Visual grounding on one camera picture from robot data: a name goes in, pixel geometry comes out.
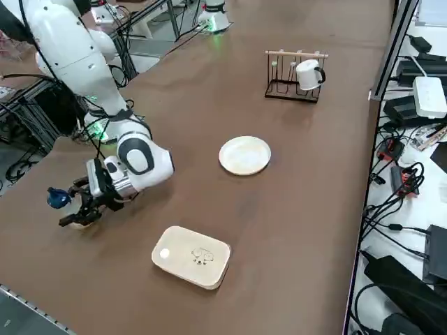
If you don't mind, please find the thick black cable with ferrite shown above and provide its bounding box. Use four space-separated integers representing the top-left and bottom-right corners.
362 205 430 245

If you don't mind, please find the aluminium profile stand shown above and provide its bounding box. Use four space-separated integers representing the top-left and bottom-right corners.
0 75 89 155

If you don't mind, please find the long black power brick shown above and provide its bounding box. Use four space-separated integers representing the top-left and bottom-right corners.
395 59 447 89

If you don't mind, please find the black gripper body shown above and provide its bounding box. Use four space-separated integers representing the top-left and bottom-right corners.
89 166 126 212

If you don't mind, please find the white round plate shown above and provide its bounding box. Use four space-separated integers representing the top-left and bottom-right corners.
219 135 272 177

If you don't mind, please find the black wire cup rack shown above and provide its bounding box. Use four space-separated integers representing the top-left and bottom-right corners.
263 50 330 104

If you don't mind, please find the black strap bag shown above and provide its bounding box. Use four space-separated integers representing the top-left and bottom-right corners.
359 250 447 335

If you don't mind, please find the black and red plug cluster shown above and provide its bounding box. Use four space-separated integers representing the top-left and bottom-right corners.
390 163 425 198

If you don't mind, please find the aluminium table edge rail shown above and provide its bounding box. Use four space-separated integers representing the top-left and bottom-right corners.
0 283 78 335

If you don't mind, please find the aluminium frame post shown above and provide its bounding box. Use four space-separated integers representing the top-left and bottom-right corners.
369 0 420 103

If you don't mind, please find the beige lidded lunch box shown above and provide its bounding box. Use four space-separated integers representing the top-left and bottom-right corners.
150 225 233 291

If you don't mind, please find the white mug black handle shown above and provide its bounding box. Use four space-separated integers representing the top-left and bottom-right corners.
295 59 328 91

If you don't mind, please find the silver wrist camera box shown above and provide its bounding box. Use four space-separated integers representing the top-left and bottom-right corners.
85 158 105 197

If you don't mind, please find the black rectangular device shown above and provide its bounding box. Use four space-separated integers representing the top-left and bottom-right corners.
383 96 420 124

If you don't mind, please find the black and red connector block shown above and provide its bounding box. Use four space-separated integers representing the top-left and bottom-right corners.
376 137 406 162

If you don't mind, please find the small black power adapter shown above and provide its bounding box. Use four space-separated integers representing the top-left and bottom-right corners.
407 34 433 54

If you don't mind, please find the transparent sauce bottle blue cap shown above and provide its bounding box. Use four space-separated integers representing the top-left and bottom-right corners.
46 186 102 230

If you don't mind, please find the white power strip box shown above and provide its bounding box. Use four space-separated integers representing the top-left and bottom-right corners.
412 75 447 120

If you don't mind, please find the large black box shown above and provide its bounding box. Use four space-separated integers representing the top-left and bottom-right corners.
421 224 447 285

